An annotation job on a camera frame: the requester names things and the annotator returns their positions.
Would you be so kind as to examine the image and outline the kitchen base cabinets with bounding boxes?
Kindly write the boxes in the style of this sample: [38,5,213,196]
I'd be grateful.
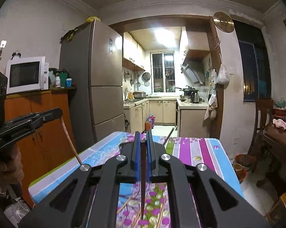
[124,97,210,137]

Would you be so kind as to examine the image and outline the kitchen window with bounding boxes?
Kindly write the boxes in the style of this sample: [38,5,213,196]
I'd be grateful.
[151,52,175,93]

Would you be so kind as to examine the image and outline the person's left hand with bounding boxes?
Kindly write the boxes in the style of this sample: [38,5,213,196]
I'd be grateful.
[0,145,24,188]

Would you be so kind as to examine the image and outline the floral striped tablecloth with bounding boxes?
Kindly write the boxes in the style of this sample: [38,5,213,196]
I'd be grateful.
[20,133,246,227]

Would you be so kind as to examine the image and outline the orange wooden cabinet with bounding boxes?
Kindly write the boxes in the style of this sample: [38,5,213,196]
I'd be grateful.
[5,89,75,207]

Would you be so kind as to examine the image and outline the red plastic basin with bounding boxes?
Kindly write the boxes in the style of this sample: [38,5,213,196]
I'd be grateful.
[233,154,256,183]

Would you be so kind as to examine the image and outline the white microwave oven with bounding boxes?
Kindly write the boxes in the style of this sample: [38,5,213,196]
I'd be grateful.
[6,56,49,94]

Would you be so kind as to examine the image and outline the wooden dining chair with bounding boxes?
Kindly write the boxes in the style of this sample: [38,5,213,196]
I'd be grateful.
[248,99,273,173]

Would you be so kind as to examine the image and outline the white medicine bottle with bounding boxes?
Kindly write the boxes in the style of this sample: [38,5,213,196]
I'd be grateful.
[55,76,61,88]

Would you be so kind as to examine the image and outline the blue lidded jar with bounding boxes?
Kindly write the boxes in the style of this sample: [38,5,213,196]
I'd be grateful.
[65,78,72,88]

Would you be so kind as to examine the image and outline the green box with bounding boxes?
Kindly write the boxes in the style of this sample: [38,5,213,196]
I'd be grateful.
[59,73,68,88]

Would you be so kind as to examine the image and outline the dark wooden side table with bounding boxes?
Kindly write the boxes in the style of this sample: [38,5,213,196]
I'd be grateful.
[257,123,286,197]

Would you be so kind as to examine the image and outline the electric kettle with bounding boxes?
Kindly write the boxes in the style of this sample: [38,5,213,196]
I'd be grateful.
[190,90,200,104]

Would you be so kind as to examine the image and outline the black wok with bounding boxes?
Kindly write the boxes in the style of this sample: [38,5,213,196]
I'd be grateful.
[175,86,198,96]

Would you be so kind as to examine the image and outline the pink cloth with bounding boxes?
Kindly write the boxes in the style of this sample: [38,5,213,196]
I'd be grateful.
[272,118,286,131]

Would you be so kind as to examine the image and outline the grey three-door refrigerator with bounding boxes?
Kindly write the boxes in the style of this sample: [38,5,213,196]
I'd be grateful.
[59,20,125,151]

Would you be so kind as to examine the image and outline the white plastic bag hanging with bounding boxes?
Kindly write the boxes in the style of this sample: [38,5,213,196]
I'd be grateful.
[217,63,230,85]

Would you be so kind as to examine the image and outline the range hood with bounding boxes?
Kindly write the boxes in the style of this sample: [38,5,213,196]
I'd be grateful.
[181,61,205,85]

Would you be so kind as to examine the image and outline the dark blue window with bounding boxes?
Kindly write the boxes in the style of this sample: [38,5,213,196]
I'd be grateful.
[234,21,271,102]

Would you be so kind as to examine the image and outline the ceiling light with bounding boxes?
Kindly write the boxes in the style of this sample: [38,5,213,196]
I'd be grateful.
[154,27,182,48]

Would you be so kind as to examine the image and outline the golden round wall plate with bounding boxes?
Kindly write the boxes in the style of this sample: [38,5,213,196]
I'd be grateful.
[213,12,234,33]

